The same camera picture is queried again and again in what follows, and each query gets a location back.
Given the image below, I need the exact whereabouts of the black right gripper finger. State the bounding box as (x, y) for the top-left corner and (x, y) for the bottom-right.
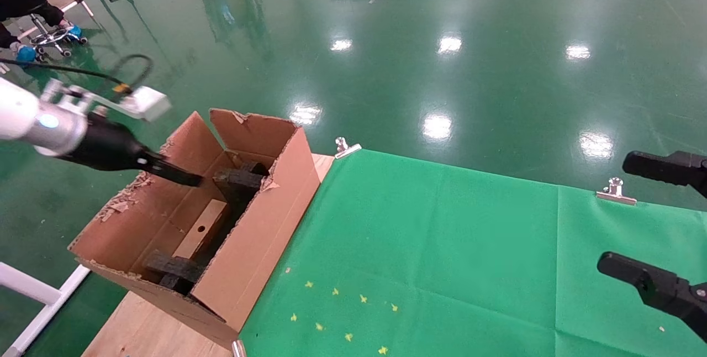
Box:
(622, 151), (707, 198)
(597, 252), (707, 344)

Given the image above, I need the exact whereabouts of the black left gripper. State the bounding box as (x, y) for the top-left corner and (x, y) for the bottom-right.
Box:
(58, 114), (204, 187)

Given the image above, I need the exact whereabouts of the small taped cardboard box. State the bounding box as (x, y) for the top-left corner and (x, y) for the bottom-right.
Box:
(172, 199), (230, 261)

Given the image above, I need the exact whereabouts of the large open cardboard carton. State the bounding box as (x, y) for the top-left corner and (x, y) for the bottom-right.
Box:
(67, 107), (323, 350)

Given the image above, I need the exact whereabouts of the silver binder clip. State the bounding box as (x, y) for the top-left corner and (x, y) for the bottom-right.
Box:
(595, 177), (637, 206)
(334, 137), (362, 160)

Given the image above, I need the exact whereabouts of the green table cloth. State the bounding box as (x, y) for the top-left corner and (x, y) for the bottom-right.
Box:
(239, 149), (707, 357)

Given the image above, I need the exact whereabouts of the rolling stool chrome base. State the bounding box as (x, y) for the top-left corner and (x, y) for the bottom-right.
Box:
(28, 14), (87, 59)

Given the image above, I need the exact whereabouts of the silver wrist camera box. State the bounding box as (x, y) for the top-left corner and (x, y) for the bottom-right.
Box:
(47, 80), (172, 123)

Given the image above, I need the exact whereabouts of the white metal frame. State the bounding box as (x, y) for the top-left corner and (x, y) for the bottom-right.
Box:
(0, 262), (90, 357)

